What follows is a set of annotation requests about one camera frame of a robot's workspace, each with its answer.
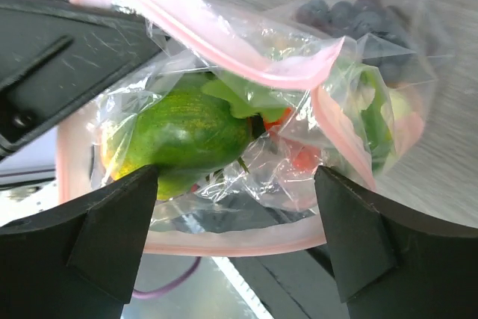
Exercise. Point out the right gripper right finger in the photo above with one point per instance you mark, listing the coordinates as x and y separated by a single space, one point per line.
391 261

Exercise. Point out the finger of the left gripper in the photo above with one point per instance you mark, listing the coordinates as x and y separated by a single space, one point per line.
57 56
287 265

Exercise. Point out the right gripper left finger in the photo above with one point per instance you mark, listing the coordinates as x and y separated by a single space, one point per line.
79 259

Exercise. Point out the clear zip top bag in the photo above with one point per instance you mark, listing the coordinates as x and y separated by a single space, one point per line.
361 125

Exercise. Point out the fake carrot orange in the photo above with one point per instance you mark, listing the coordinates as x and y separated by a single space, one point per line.
302 157

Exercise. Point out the fake mango orange green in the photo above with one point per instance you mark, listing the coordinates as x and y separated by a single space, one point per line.
187 135

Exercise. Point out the fake green lettuce leaf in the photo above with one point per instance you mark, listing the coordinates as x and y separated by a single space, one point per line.
246 98

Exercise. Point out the fake purple grapes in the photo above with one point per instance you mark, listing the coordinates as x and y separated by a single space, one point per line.
381 31

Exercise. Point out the white slotted cable duct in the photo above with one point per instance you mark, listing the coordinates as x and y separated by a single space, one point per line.
242 288

